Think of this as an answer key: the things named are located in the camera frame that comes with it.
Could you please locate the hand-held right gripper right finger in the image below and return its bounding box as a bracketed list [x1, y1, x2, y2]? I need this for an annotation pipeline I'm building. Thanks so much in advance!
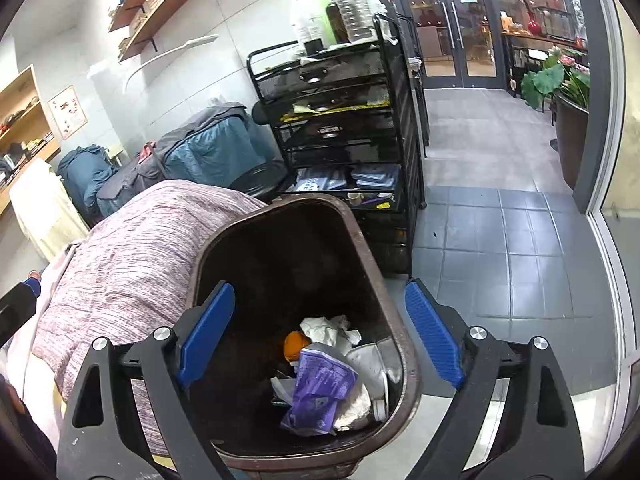
[404, 277, 587, 480]

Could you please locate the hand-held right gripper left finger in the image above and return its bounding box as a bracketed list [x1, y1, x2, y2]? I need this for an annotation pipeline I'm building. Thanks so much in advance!
[57, 281, 237, 480]

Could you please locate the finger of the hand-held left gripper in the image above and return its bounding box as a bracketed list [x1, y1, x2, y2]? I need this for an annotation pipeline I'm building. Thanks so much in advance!
[0, 281, 42, 349]

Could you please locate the orange fruit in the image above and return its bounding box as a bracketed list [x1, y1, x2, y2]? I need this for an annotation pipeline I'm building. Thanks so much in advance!
[283, 331, 312, 363]

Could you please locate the clear plastic wrapper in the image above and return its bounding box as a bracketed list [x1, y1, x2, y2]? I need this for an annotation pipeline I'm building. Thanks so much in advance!
[271, 376, 298, 407]

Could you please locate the white tissue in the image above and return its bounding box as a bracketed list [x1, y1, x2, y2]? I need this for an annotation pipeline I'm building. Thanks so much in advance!
[300, 315, 362, 356]

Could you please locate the brown trash bin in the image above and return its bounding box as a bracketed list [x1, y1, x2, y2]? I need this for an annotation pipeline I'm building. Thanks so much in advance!
[187, 194, 423, 476]

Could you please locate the small white plastic bag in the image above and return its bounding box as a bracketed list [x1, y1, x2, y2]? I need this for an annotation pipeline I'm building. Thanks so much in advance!
[334, 384, 375, 432]

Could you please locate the purple plastic bag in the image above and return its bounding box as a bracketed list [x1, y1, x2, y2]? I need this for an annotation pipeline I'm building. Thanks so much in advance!
[280, 344, 360, 437]

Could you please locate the person's left forearm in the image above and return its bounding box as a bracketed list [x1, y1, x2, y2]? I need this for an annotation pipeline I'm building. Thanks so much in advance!
[0, 375, 57, 480]

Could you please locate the pink bed sheet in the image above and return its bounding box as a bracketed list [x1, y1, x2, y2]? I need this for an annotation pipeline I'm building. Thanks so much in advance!
[0, 245, 166, 461]

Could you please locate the pink knitted blanket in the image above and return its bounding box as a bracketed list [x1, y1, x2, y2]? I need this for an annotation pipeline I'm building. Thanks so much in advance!
[32, 180, 266, 456]

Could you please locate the cream cloth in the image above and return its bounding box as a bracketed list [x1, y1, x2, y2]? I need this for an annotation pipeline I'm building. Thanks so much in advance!
[10, 157, 91, 261]

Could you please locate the blue cloth pile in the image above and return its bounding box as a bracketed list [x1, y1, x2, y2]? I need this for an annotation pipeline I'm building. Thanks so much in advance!
[57, 145, 114, 211]

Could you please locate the black stool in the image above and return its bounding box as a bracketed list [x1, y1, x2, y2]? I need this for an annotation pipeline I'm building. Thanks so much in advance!
[232, 101, 290, 200]

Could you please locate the blue flat packet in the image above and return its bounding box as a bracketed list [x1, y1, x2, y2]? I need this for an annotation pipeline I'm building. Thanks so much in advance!
[350, 162, 401, 191]
[295, 167, 348, 193]

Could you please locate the massage bed with grey cover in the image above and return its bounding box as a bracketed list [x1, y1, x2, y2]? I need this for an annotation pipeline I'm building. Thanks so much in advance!
[97, 102, 282, 216]

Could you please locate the black mesh cart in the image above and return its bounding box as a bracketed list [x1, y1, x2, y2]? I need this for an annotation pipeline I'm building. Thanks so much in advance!
[247, 12, 427, 277]

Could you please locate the wooden bookcase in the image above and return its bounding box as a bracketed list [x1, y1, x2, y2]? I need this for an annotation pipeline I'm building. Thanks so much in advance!
[0, 65, 62, 216]

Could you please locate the white gooseneck lamp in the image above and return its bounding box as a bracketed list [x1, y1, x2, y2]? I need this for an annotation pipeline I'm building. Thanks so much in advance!
[122, 34, 221, 96]

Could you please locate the potted green plant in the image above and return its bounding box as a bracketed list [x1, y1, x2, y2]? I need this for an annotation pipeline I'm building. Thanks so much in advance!
[520, 46, 592, 192]

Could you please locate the glass double door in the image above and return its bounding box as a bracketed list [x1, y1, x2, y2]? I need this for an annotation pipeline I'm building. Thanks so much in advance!
[392, 0, 506, 91]

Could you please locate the white pump bottle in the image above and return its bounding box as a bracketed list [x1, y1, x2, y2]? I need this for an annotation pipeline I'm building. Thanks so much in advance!
[292, 0, 314, 44]

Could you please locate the white jar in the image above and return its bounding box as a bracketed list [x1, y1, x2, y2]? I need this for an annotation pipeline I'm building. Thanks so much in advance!
[307, 12, 329, 42]

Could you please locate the dark brown bottle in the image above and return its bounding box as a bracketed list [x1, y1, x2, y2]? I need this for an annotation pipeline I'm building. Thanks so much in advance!
[326, 0, 351, 44]

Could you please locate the clear bottle with red cap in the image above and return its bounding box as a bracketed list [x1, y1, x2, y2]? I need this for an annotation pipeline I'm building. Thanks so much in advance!
[336, 0, 377, 44]

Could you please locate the wall poster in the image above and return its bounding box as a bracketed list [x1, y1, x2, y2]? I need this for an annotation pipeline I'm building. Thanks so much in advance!
[48, 85, 88, 141]

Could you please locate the dark grey door frame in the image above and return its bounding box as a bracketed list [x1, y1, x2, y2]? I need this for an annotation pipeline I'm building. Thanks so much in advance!
[567, 0, 630, 216]

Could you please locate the long wooden wall shelf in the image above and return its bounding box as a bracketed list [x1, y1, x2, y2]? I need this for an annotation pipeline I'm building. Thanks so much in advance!
[117, 0, 241, 63]

